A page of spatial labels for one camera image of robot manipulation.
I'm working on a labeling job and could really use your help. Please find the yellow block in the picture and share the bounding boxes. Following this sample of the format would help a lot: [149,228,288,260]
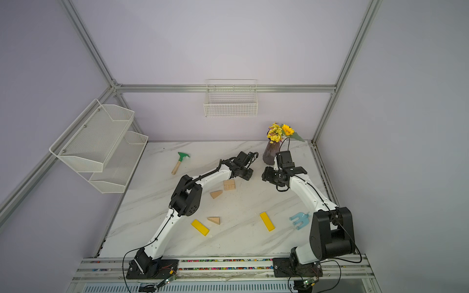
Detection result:
[191,219,210,236]
[260,212,276,232]

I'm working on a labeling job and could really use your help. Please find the green toy hammer wooden handle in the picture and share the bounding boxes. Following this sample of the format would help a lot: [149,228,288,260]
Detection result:
[171,152,191,175]

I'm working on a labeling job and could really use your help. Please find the white wire wall basket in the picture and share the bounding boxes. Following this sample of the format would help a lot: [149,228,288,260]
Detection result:
[203,79,258,118]

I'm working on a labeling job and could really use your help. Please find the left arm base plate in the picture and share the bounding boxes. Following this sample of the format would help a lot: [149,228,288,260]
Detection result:
[126,259,179,280]

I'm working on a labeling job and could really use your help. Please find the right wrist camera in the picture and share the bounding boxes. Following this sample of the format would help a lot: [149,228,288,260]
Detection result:
[276,150,295,169]

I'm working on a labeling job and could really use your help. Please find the white two-tier mesh shelf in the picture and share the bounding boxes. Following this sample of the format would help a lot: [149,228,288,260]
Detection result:
[49,100,149,194]

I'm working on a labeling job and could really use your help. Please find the yellow block right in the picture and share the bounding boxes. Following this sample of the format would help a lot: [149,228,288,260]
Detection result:
[260,212,276,232]

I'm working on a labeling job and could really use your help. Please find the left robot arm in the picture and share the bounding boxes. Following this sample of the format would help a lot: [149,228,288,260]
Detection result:
[123,151,258,279]

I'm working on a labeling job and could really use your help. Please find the yellow block left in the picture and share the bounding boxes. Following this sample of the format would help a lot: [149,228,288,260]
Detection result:
[191,219,210,236]

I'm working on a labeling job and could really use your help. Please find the aluminium front rail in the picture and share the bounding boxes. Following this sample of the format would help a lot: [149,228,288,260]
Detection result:
[67,255,381,293]

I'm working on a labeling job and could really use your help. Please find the wooden triangle block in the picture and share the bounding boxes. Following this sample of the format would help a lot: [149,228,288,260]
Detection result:
[207,217,221,225]
[210,190,223,199]

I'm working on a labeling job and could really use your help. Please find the wooden rectangular block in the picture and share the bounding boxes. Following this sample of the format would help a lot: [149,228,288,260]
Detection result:
[224,184,236,190]
[224,179,236,187]

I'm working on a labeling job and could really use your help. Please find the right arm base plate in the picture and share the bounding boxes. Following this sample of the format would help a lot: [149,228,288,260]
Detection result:
[272,258,323,278]

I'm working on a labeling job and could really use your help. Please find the dark ribbed vase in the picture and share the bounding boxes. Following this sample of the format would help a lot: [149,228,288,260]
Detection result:
[263,142,282,166]

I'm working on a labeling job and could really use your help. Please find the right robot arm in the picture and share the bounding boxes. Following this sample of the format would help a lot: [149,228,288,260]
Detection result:
[262,151,359,265]

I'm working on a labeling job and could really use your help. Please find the yellow flower bouquet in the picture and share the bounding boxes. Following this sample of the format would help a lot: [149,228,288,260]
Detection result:
[266,123,305,144]

